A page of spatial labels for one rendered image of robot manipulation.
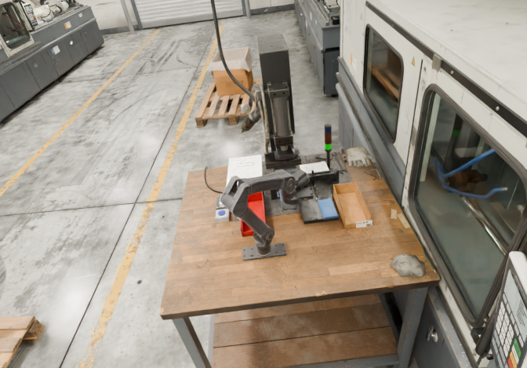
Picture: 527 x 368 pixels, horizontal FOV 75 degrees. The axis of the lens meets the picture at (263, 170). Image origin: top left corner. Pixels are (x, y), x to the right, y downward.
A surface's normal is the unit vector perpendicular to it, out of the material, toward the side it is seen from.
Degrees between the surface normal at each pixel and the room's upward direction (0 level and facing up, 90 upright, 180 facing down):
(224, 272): 0
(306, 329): 0
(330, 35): 90
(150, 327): 0
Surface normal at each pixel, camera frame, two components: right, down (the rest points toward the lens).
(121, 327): -0.12, -0.80
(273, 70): 0.06, 0.58
